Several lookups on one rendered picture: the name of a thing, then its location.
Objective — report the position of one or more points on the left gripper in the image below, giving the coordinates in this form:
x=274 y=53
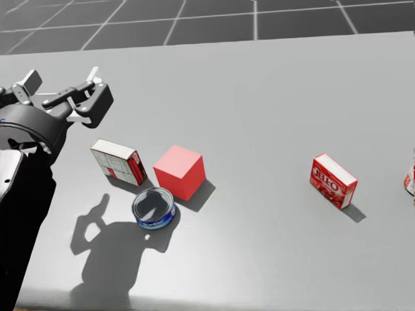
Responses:
x=30 y=120

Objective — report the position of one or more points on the pink cube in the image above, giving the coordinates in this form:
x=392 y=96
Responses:
x=181 y=171

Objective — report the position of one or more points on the red and white carton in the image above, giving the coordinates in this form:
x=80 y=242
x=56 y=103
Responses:
x=113 y=163

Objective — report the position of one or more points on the blue flat can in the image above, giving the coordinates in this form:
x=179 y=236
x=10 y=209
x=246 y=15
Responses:
x=154 y=207

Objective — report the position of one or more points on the red and white can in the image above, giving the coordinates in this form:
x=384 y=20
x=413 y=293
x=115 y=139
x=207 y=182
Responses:
x=411 y=179

